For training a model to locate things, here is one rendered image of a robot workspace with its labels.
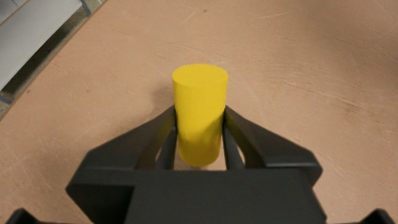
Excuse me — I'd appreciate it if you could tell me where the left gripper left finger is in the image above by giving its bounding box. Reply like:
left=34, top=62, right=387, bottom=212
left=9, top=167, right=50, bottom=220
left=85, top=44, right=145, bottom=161
left=78, top=105, right=178, bottom=170

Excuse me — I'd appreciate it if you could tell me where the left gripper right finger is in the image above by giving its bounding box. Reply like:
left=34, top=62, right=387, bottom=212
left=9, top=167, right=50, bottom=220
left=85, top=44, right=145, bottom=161
left=222, top=105, right=323, bottom=188

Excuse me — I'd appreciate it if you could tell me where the yellow cylinder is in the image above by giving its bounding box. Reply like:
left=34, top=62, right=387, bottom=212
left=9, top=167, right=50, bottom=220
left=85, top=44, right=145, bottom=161
left=172, top=63, right=228, bottom=167

